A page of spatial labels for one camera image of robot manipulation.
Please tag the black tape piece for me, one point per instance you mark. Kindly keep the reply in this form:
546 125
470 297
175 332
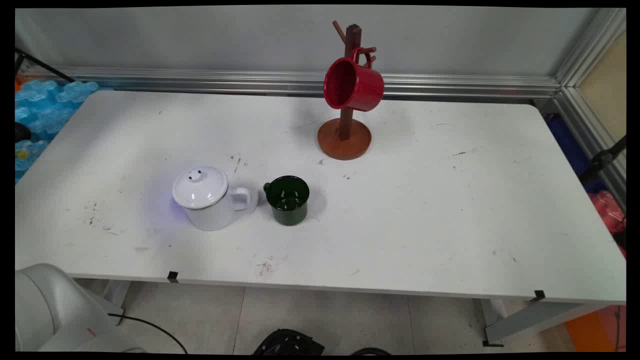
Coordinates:
173 277
539 295

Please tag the blue bubble wrap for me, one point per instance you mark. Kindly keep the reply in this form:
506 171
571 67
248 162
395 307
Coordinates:
45 110

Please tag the red enamel mug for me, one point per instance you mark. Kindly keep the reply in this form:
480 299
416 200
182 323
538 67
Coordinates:
362 90

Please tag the short aluminium frame rail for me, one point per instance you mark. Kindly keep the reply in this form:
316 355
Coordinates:
585 100

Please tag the white enamel mug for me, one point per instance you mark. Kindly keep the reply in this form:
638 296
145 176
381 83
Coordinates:
215 217

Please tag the red plastic bag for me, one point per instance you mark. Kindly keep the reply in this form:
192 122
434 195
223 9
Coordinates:
607 212

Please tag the orange box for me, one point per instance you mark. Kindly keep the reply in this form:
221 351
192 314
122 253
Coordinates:
592 330

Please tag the black device on floor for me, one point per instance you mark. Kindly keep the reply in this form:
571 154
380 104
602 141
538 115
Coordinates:
287 344

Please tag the white enamel lid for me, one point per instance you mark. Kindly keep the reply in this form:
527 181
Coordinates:
200 190

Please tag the dark green enamel mug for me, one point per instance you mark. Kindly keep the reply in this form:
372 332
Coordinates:
287 212

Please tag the long aluminium frame rail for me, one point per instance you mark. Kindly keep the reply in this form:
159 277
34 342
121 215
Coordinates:
200 80

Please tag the thin black rod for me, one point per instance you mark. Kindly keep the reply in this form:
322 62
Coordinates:
45 66

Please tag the brown wooden mug tree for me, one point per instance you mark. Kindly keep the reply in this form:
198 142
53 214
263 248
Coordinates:
345 142

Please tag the dark blue object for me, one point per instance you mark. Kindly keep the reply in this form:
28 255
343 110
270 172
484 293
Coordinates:
570 150

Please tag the grey table leg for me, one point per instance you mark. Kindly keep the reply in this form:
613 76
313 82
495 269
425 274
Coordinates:
117 297
530 320

